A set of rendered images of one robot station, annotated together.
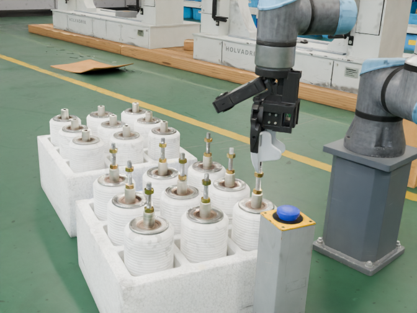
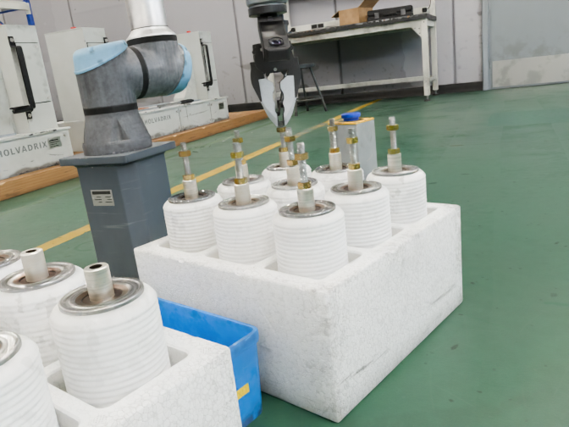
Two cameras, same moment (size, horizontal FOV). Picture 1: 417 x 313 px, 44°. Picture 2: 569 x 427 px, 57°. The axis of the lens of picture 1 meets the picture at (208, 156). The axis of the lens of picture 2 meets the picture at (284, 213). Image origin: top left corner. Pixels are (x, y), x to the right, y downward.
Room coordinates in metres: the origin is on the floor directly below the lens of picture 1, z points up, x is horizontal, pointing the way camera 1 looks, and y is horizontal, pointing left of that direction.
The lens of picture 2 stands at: (1.35, 0.83, 0.43)
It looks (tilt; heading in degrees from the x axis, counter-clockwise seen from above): 15 degrees down; 249
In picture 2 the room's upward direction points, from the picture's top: 7 degrees counter-clockwise
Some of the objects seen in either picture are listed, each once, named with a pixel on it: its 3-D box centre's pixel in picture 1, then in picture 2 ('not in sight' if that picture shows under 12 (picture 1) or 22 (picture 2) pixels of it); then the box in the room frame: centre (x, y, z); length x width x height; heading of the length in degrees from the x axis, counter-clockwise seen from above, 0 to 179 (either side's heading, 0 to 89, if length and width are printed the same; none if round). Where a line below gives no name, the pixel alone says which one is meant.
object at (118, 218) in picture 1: (130, 238); (360, 246); (0.98, 0.16, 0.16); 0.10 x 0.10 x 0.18
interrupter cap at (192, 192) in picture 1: (182, 192); (294, 184); (1.03, 0.05, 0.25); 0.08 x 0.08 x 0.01
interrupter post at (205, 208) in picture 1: (205, 208); (335, 161); (0.92, 0.00, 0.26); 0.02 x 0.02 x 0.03
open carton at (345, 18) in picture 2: not in sight; (356, 13); (-1.55, -4.01, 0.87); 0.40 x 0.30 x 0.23; 121
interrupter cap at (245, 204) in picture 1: (256, 205); (285, 166); (0.98, -0.10, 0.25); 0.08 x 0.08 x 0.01
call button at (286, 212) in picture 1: (288, 214); (350, 118); (0.80, -0.14, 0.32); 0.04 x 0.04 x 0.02
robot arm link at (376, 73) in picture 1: (385, 84); (107, 74); (1.24, -0.42, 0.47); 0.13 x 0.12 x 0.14; 23
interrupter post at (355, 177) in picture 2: (130, 194); (355, 180); (0.98, 0.16, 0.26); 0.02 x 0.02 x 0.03
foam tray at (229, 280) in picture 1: (180, 256); (304, 276); (1.03, 0.05, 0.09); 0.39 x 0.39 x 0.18; 27
